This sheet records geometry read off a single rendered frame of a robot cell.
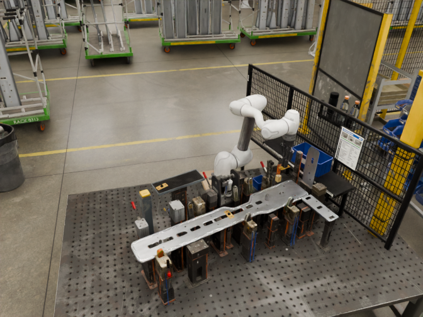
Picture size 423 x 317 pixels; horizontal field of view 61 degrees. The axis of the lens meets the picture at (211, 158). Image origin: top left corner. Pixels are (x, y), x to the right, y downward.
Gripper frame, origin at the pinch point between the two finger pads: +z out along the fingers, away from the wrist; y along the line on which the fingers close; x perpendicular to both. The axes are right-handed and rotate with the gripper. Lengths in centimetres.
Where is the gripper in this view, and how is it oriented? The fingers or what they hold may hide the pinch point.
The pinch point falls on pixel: (284, 162)
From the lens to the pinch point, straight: 265.5
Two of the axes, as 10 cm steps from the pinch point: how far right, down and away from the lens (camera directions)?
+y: 5.1, 4.9, -7.1
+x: 8.6, -2.8, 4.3
